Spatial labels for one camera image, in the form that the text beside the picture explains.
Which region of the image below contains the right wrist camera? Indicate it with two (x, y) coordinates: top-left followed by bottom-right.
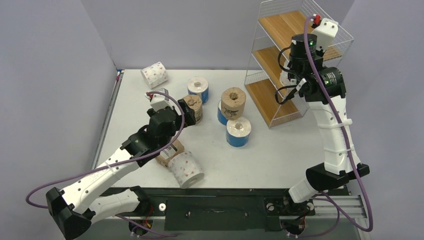
(311, 14), (339, 56)

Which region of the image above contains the brown roll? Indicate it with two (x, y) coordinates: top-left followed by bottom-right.
(155, 139), (185, 168)
(220, 87), (247, 120)
(182, 94), (203, 125)

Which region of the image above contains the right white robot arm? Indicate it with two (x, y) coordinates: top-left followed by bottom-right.
(282, 33), (370, 214)

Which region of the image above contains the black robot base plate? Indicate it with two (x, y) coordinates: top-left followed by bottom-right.
(112, 185), (316, 233)

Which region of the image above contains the white floral roll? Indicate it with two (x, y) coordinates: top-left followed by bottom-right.
(140, 61), (170, 90)
(168, 151), (205, 189)

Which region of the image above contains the white floral roll front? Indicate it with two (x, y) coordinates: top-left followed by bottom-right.
(168, 151), (205, 189)

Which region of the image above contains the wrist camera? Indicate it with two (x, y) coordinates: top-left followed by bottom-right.
(311, 14), (339, 56)
(144, 92), (173, 112)

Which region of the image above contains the blue wrapped roll under stack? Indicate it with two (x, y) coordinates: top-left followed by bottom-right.
(217, 100), (228, 126)

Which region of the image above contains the white wire wooden shelf rack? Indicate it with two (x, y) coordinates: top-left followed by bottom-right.
(244, 0), (355, 129)

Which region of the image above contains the blue wrapped roll back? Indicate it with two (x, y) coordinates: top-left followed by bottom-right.
(187, 76), (209, 104)

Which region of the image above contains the white floral roll back left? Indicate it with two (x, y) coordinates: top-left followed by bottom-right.
(140, 61), (170, 90)

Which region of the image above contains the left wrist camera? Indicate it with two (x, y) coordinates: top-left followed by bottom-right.
(144, 92), (173, 112)

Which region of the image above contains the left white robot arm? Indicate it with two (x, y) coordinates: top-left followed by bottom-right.
(46, 99), (196, 240)

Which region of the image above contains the blue wrapped roll front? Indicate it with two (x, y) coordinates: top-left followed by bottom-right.
(225, 117), (252, 147)

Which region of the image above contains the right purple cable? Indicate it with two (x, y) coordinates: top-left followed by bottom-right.
(303, 14), (374, 233)

